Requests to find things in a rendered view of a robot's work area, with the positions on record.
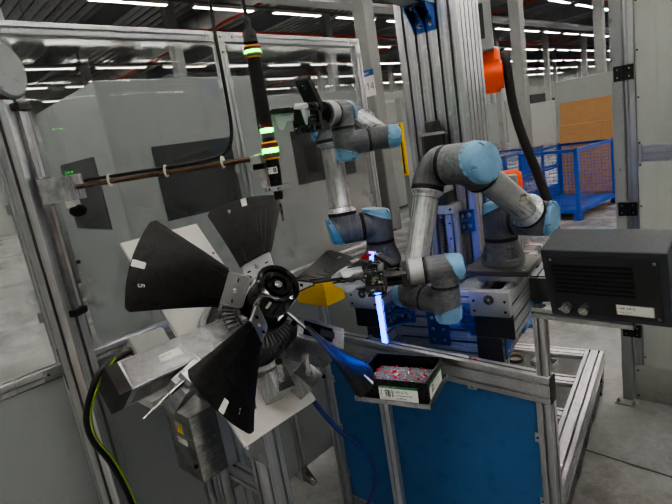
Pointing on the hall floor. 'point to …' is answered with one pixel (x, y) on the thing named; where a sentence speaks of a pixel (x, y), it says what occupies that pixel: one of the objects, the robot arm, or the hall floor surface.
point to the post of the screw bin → (392, 453)
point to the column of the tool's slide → (62, 330)
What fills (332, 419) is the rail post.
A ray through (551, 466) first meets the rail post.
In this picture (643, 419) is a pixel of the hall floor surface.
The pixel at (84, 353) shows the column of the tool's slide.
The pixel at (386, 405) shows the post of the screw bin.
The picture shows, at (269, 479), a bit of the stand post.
